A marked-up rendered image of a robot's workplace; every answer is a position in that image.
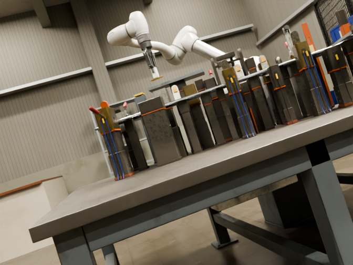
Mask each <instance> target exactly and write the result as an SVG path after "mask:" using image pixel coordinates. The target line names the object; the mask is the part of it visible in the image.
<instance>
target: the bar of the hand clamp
mask: <svg viewBox="0 0 353 265"><path fill-rule="evenodd" d="M282 31H283V34H284V36H285V39H286V42H287V45H288V47H289V50H290V51H291V52H292V55H294V54H293V51H292V43H291V40H290V36H289V34H290V29H289V26H288V25H285V26H284V28H282Z"/></svg>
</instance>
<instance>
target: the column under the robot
mask: <svg viewBox="0 0 353 265"><path fill-rule="evenodd" d="M296 176H297V179H298V182H295V183H293V184H290V185H288V186H285V187H283V188H279V189H277V190H274V191H272V192H269V193H266V194H264V195H262V196H259V197H257V198H258V201H259V204H260V207H261V210H262V213H263V216H264V219H265V222H266V223H269V224H271V225H274V226H277V227H280V228H283V229H286V228H289V227H291V226H293V225H296V224H298V223H300V222H303V221H305V220H308V219H310V218H313V217H314V214H313V211H312V208H311V206H310V203H309V200H308V197H307V193H306V190H305V187H304V184H303V181H302V178H301V176H300V173H299V174H297V175H296Z"/></svg>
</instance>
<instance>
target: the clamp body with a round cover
mask: <svg viewBox="0 0 353 265"><path fill-rule="evenodd" d="M182 90H183V92H184V95H185V97H186V96H188V95H192V94H195V93H198V92H197V90H196V86H195V84H194V83H193V84H190V85H187V86H184V87H182ZM188 103H189V106H190V109H191V113H192V116H193V119H194V122H195V127H196V130H197V132H198V136H199V139H200V142H201V145H202V148H203V149H206V148H210V147H213V146H215V144H214V142H213V139H212V136H211V132H210V130H209V127H208V125H207V122H206V121H205V118H204V115H203V111H202V108H201V101H200V99H199V98H197V99H194V100H191V101H188Z"/></svg>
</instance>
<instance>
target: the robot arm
mask: <svg viewBox="0 0 353 265"><path fill-rule="evenodd" d="M129 20H130V21H128V22H127V23H126V24H123V25H120V26H118V27H116V28H114V29H113V30H111V31H110V32H109V33H108V36H107V40H108V42H109V44H110V45H112V46H118V45H119V46H130V47H134V48H141V50H142V51H144V53H143V55H144V57H145V59H146V62H147V64H148V67H149V69H151V72H152V75H153V78H154V79H155V78H157V77H159V74H158V71H157V63H156V60H155V55H154V54H153V53H152V51H151V50H158V51H160V52H161V53H162V55H163V57H164V58H165V59H166V61H167V62H168V63H170V64H172V65H175V66H178V65H180V64H181V63H182V61H183V58H184V56H185V54H186V53H187V52H191V53H192V52H194V53H196V54H198V55H200V56H202V57H204V58H206V59H208V60H210V59H211V58H213V60H214V63H216V64H217V60H216V57H218V56H221V55H223V54H225V53H224V52H222V51H220V50H218V49H216V48H215V47H213V46H211V45H209V44H207V43H204V42H202V41H200V40H199V38H198V37H197V32H196V30H195V29H194V28H193V27H191V26H185V27H184V28H182V29H181V30H180V31H179V33H178V34H177V36H176V38H175V39H174V41H173V43H172V45H171V47H169V46H168V45H166V44H164V43H160V42H152V41H151V37H150V34H149V28H148V24H147V21H146V19H145V17H144V15H143V14H142V13H141V12H139V11H136V12H132V13H131V14H130V17H129ZM134 37H136V39H137V40H135V39H133V38H134ZM253 57H254V60H255V64H256V67H257V65H258V64H259V63H260V62H259V57H257V56H253ZM250 58H251V57H250ZM256 69H257V71H259V70H258V68H256Z"/></svg>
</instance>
